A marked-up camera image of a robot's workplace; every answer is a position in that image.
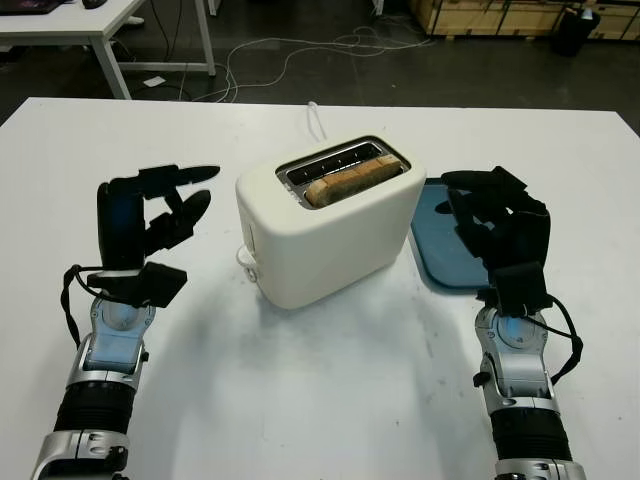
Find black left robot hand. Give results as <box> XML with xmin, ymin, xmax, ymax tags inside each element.
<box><xmin>95</xmin><ymin>163</ymin><xmax>223</xmax><ymax>273</ymax></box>

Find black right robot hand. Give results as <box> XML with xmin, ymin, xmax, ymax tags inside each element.
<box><xmin>434</xmin><ymin>166</ymin><xmax>552</xmax><ymax>287</ymax></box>

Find white toaster lever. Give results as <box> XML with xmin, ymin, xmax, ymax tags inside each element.
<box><xmin>235</xmin><ymin>245</ymin><xmax>262</xmax><ymax>269</ymax></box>

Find toasted bread slice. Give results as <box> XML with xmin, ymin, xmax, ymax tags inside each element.
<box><xmin>305</xmin><ymin>154</ymin><xmax>403</xmax><ymax>209</ymax></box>

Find white two-slot toaster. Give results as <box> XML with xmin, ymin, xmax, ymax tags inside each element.
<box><xmin>234</xmin><ymin>134</ymin><xmax>427</xmax><ymax>309</ymax></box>

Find blue plastic tray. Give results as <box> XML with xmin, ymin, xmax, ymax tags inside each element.
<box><xmin>408</xmin><ymin>175</ymin><xmax>494</xmax><ymax>297</ymax></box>

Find black waste bin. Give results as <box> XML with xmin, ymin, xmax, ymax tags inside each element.
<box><xmin>551</xmin><ymin>3</ymin><xmax>601</xmax><ymax>57</ymax></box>

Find white office desk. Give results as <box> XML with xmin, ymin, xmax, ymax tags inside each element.
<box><xmin>0</xmin><ymin>0</ymin><xmax>218</xmax><ymax>100</ymax></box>

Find wooden crate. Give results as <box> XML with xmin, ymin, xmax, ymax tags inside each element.
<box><xmin>408</xmin><ymin>0</ymin><xmax>640</xmax><ymax>38</ymax></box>

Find dark laptop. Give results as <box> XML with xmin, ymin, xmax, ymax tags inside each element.
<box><xmin>0</xmin><ymin>0</ymin><xmax>64</xmax><ymax>16</ymax></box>

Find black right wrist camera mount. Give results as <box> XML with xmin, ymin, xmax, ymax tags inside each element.
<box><xmin>492</xmin><ymin>261</ymin><xmax>549</xmax><ymax>317</ymax></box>

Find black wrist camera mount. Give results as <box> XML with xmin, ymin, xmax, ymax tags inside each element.
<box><xmin>492</xmin><ymin>261</ymin><xmax>549</xmax><ymax>317</ymax></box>
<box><xmin>87</xmin><ymin>263</ymin><xmax>188</xmax><ymax>308</ymax></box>

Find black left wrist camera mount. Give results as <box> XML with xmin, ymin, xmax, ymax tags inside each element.
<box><xmin>87</xmin><ymin>263</ymin><xmax>188</xmax><ymax>308</ymax></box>

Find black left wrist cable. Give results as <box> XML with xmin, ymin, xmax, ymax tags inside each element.
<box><xmin>60</xmin><ymin>264</ymin><xmax>102</xmax><ymax>349</ymax></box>

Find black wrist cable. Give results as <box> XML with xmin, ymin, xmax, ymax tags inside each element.
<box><xmin>60</xmin><ymin>264</ymin><xmax>102</xmax><ymax>349</ymax></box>
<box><xmin>519</xmin><ymin>294</ymin><xmax>586</xmax><ymax>387</ymax></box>

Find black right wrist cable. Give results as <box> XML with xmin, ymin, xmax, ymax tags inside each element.
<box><xmin>519</xmin><ymin>294</ymin><xmax>586</xmax><ymax>387</ymax></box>

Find white toaster power cord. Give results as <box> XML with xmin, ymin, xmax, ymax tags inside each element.
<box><xmin>305</xmin><ymin>101</ymin><xmax>329</xmax><ymax>143</ymax></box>

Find white cables on floor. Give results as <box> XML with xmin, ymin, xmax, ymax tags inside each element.
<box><xmin>177</xmin><ymin>25</ymin><xmax>433</xmax><ymax>103</ymax></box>

